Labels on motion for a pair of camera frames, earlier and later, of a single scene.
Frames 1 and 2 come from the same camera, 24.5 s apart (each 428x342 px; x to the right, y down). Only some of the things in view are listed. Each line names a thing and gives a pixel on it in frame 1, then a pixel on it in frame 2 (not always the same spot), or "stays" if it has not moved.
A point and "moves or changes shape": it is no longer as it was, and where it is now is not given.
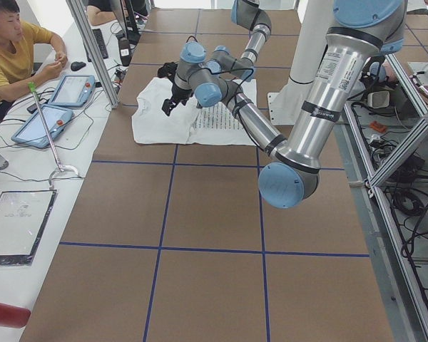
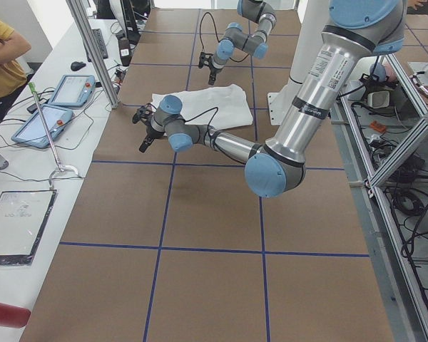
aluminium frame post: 78,11 stays
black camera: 167,70 to 144,113
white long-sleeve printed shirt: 189,124 moves or changes shape
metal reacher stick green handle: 33,87 stays
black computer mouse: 76,65 stays
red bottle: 6,315 stays
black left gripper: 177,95 to 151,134
